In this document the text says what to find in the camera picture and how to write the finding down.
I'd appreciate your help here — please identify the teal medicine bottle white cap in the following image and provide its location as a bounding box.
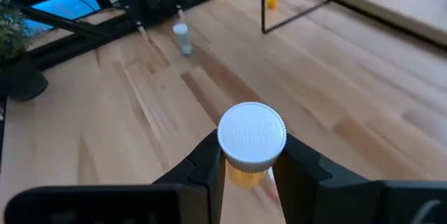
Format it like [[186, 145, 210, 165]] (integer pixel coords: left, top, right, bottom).
[[173, 22, 194, 57]]

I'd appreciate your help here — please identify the black aluminium table frame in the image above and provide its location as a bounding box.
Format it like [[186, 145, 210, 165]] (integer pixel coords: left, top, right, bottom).
[[0, 0, 266, 71]]

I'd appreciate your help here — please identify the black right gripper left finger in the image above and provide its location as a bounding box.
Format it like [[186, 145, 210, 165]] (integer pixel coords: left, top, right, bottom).
[[153, 130, 226, 224]]

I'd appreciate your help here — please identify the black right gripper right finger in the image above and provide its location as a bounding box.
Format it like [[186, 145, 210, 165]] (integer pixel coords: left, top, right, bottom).
[[272, 133, 380, 224]]

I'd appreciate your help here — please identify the wooden shelf black metal frame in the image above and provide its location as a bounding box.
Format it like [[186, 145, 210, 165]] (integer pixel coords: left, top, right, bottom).
[[260, 0, 447, 47]]

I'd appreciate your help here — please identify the green potted plant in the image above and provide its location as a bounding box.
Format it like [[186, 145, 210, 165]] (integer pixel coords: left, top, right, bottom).
[[0, 0, 50, 103]]

